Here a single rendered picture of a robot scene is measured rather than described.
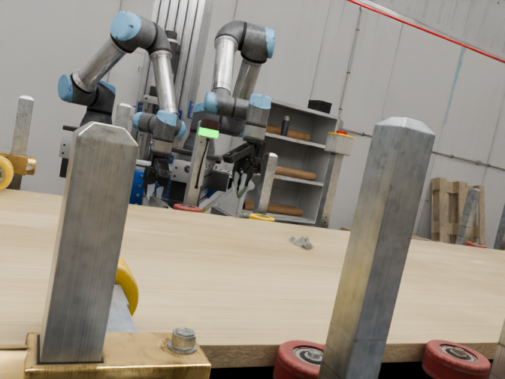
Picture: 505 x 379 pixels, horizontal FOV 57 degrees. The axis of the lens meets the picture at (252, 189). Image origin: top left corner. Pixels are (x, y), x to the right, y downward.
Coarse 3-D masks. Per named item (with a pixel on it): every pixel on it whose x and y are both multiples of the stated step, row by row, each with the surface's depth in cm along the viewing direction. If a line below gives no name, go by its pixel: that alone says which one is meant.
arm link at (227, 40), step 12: (228, 24) 184; (240, 24) 184; (216, 36) 183; (228, 36) 180; (240, 36) 184; (216, 48) 181; (228, 48) 178; (216, 60) 176; (228, 60) 175; (216, 72) 172; (228, 72) 172; (216, 84) 168; (228, 84) 170; (216, 96) 164; (228, 96) 166; (204, 108) 165; (216, 108) 164; (228, 108) 165
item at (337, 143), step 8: (328, 136) 166; (336, 136) 162; (344, 136) 162; (352, 136) 164; (328, 144) 166; (336, 144) 162; (344, 144) 163; (352, 144) 164; (336, 152) 162; (344, 152) 163
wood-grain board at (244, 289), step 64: (0, 192) 106; (0, 256) 64; (128, 256) 76; (192, 256) 84; (256, 256) 94; (320, 256) 106; (448, 256) 145; (0, 320) 46; (192, 320) 56; (256, 320) 60; (320, 320) 64; (448, 320) 77
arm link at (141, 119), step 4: (140, 112) 179; (144, 112) 178; (136, 116) 177; (140, 116) 176; (144, 116) 175; (148, 116) 174; (152, 116) 173; (132, 120) 178; (136, 120) 176; (140, 120) 175; (144, 120) 174; (148, 120) 173; (132, 124) 178; (136, 124) 177; (140, 124) 175; (144, 124) 174; (148, 124) 172; (136, 128) 178; (140, 128) 176; (144, 128) 174; (148, 128) 173; (148, 132) 176
